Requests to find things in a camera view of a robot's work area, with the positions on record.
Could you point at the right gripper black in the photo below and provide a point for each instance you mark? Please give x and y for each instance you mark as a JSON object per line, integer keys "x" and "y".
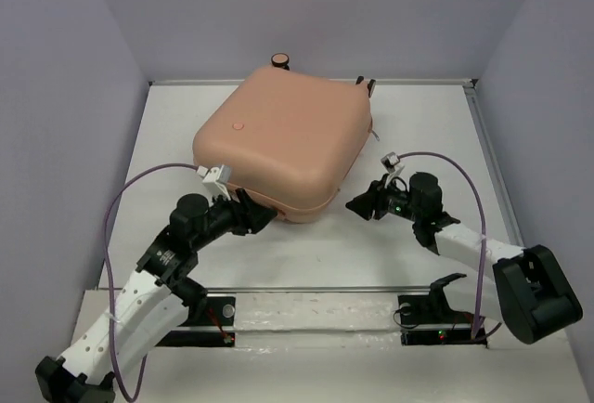
{"x": 373, "y": 199}

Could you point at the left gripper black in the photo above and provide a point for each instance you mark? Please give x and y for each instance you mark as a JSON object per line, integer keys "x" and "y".
{"x": 249, "y": 217}

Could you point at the pink hard-shell suitcase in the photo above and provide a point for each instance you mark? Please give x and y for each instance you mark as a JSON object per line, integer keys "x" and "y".
{"x": 290, "y": 139}

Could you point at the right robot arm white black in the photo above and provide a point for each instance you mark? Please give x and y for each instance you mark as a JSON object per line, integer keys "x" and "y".
{"x": 534, "y": 299}

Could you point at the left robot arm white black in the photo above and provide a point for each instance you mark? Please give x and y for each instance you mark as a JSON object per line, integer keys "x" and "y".
{"x": 158, "y": 296}

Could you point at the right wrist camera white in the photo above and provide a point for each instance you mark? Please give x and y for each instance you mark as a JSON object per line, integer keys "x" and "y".
{"x": 393, "y": 166}

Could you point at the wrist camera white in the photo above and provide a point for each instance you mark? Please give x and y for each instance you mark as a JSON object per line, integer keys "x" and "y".
{"x": 393, "y": 166}
{"x": 215, "y": 179}

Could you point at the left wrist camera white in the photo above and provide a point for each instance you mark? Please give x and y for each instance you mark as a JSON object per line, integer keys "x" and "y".
{"x": 215, "y": 179}

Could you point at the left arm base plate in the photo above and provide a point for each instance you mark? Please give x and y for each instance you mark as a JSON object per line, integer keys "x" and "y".
{"x": 212, "y": 327}

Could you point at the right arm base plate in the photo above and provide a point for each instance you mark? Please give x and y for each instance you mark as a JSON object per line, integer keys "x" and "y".
{"x": 421, "y": 324}

